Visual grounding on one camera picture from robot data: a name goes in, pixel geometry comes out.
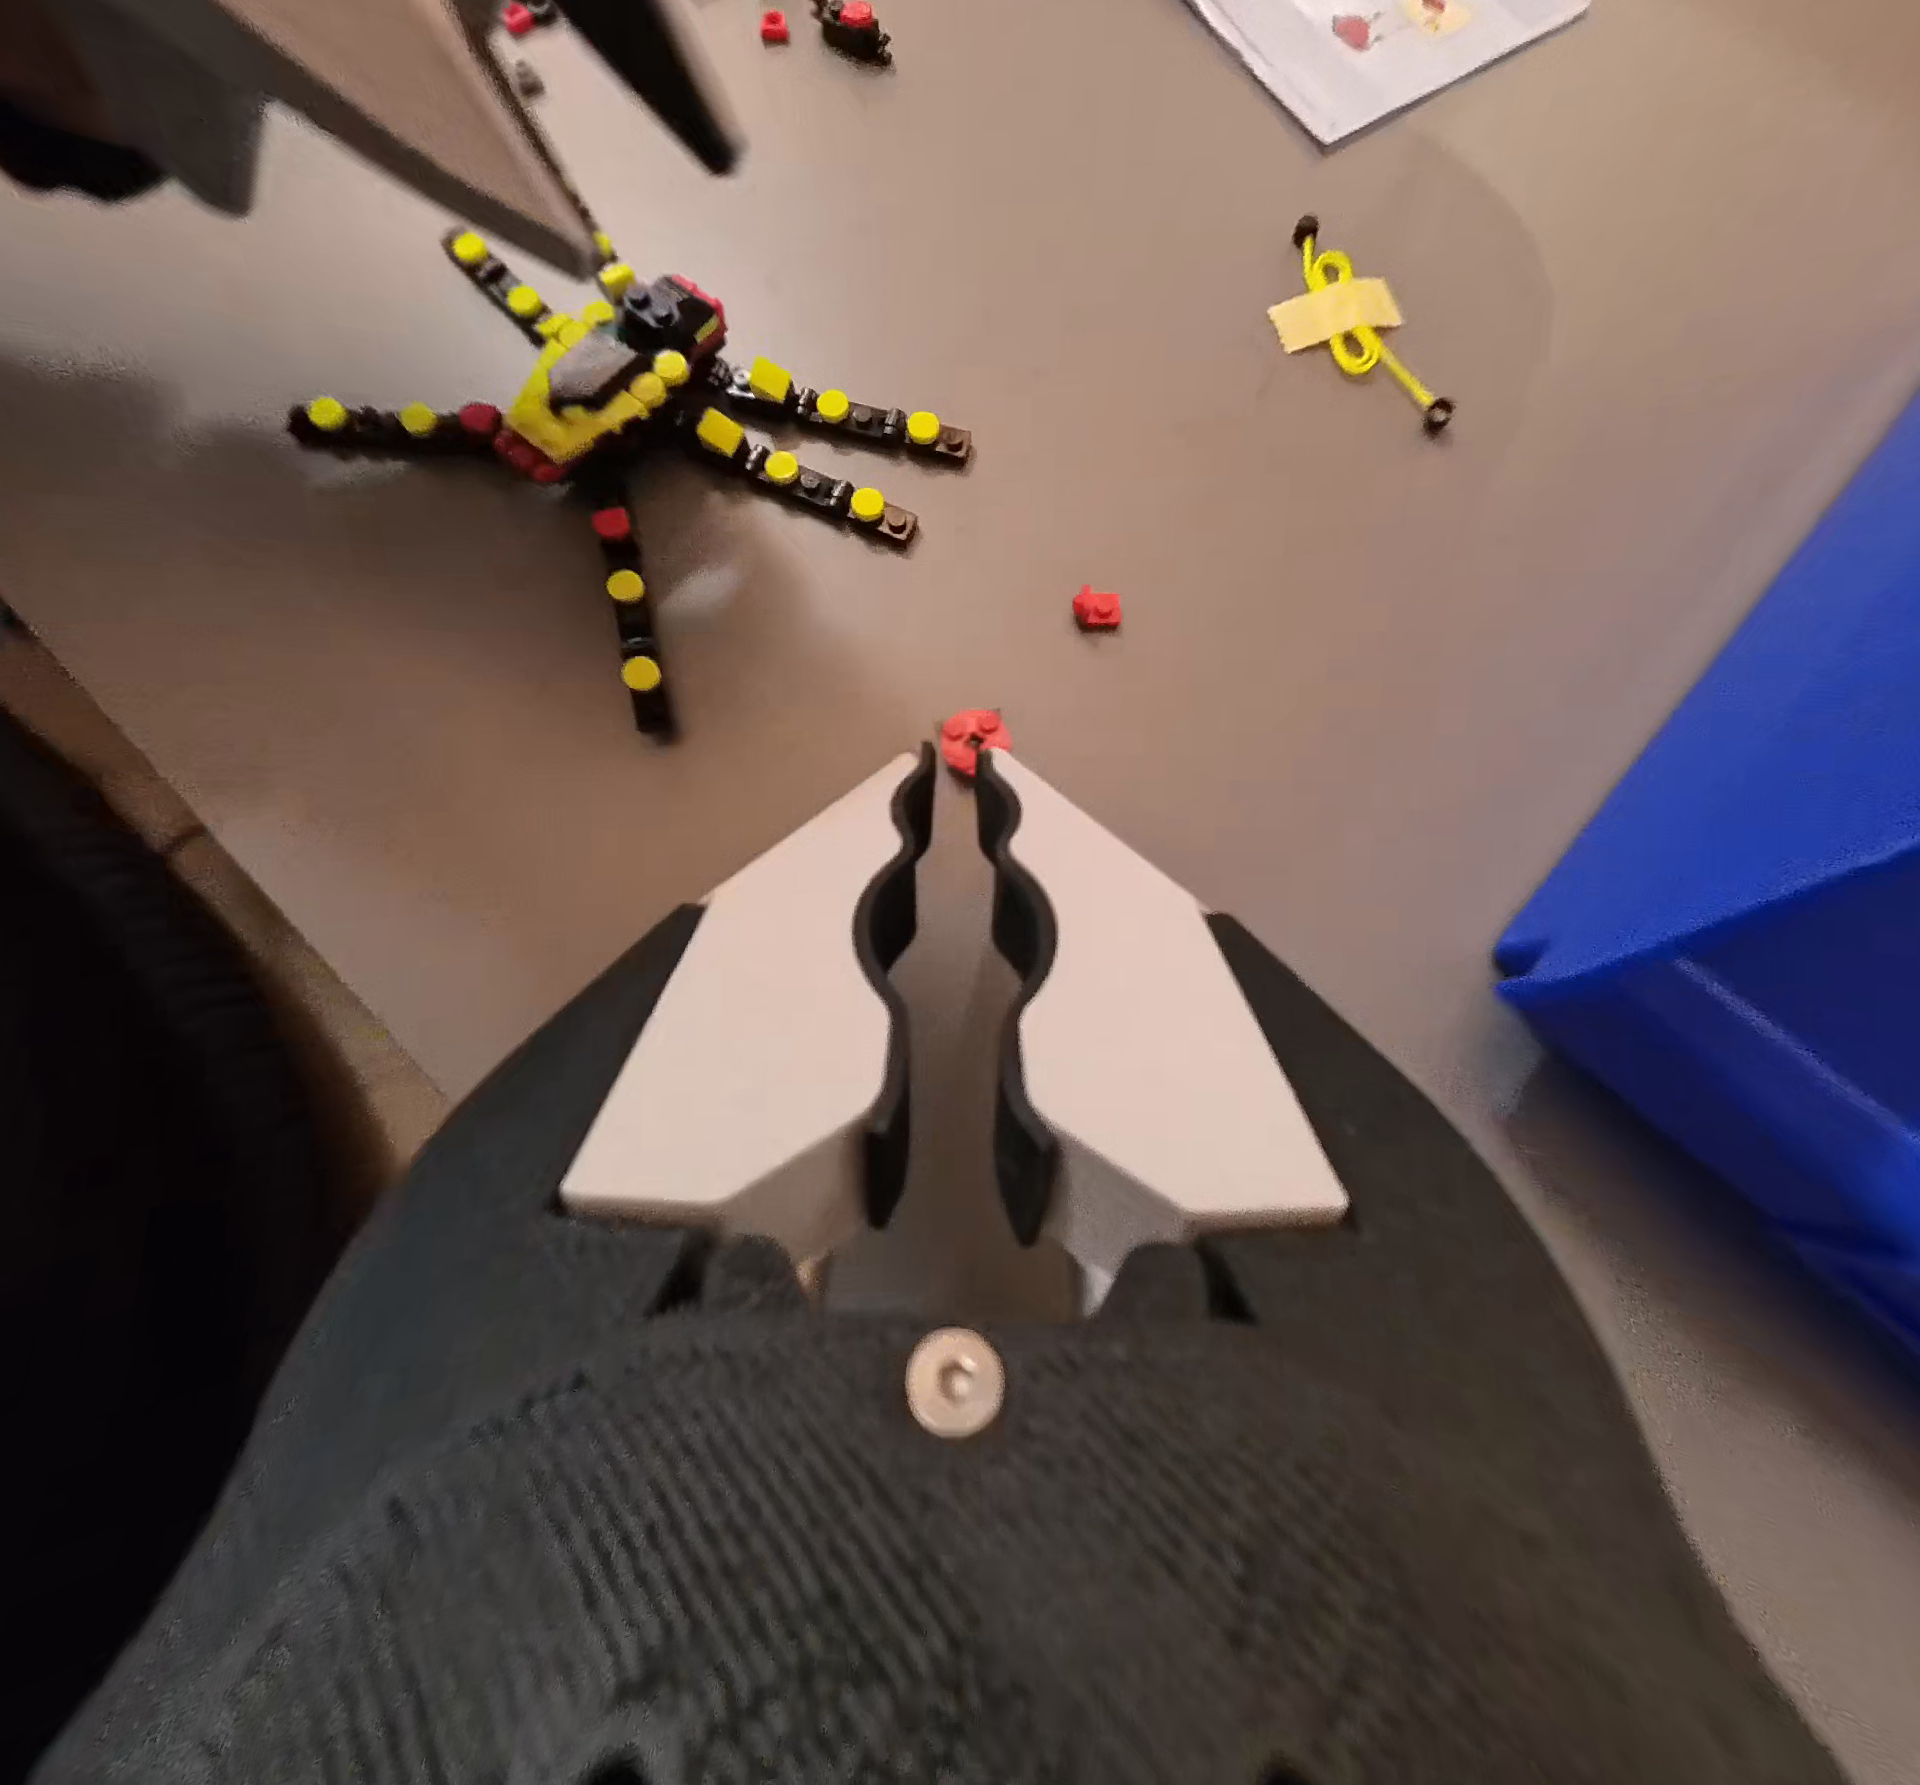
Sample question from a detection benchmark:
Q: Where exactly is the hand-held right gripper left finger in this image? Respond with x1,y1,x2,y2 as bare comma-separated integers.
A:
560,740,942,1282

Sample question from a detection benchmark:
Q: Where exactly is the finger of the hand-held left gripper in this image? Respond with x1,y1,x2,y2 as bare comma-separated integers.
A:
434,0,744,174
0,0,603,277

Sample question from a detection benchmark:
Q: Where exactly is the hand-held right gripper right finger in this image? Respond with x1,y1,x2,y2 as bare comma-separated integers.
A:
977,748,1352,1311

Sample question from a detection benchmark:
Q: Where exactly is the black yellow lego spider model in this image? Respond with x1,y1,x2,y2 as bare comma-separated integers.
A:
283,222,977,740

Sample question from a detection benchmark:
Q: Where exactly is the blue plastic bin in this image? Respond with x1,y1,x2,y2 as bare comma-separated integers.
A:
1491,381,1920,1368

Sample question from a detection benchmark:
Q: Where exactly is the person's dark knit sweater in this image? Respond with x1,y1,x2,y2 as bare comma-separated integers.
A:
0,600,409,1785

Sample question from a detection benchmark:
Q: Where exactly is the yellow elastic cord with tape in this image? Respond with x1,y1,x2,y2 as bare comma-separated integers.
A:
1262,215,1458,438

